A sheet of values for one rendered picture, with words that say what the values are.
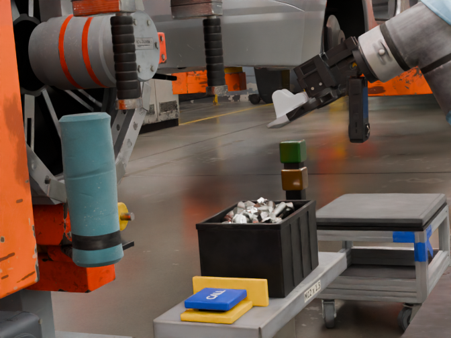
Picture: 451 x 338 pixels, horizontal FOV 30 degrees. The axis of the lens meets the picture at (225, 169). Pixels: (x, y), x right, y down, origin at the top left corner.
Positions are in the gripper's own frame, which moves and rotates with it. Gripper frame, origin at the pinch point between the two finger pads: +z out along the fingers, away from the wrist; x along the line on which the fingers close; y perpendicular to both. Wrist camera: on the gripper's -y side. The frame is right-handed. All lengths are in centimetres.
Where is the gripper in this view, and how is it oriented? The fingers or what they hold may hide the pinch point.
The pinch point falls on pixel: (276, 127)
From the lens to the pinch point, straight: 151.3
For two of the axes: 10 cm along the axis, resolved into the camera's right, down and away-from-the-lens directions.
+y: -4.7, -8.8, 0.3
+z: -8.2, 4.5, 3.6
